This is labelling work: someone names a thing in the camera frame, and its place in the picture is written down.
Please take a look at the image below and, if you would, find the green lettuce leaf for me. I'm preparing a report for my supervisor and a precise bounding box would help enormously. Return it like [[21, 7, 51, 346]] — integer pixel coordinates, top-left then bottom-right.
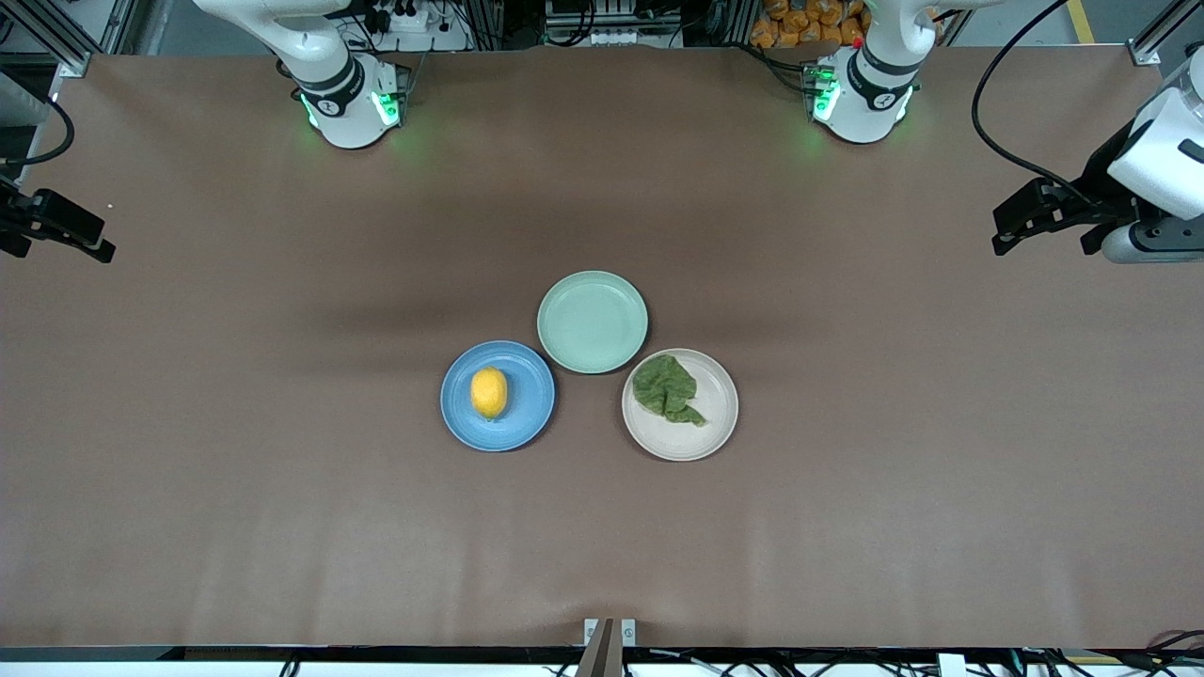
[[632, 354, 708, 428]]

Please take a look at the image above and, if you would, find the yellow lemon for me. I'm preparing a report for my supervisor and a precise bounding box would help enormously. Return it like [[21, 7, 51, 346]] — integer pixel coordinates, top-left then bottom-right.
[[470, 367, 509, 420]]

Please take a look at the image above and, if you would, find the orange packaged goods pile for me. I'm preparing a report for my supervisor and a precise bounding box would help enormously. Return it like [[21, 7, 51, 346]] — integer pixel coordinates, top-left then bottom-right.
[[751, 0, 871, 50]]

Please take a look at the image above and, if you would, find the white power strip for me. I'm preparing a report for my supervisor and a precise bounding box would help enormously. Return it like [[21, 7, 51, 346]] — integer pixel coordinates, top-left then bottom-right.
[[362, 5, 443, 34]]

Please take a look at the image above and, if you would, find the beige plate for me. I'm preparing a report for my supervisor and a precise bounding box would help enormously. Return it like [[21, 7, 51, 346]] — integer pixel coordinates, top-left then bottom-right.
[[621, 348, 739, 463]]

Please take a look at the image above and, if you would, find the mint green plate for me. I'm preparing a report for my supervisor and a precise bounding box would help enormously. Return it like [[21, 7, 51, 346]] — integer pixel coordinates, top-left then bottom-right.
[[537, 271, 650, 375]]

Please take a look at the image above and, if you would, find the grey equipment rack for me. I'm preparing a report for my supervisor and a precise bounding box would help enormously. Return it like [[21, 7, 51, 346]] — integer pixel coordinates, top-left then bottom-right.
[[544, 0, 686, 48]]

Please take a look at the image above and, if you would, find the blue plate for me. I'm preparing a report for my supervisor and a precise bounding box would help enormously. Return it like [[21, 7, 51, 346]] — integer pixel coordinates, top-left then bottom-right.
[[440, 340, 557, 453]]

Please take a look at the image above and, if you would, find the black base cable bundle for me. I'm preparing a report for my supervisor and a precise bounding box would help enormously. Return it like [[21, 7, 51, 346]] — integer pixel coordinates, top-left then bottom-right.
[[734, 42, 815, 95]]

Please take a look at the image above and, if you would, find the black cable under table edge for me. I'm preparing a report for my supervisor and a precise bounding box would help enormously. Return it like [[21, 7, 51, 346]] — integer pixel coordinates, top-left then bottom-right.
[[1143, 628, 1204, 673]]

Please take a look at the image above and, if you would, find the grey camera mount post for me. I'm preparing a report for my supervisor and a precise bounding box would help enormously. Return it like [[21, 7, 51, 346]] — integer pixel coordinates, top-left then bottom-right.
[[576, 618, 624, 677]]

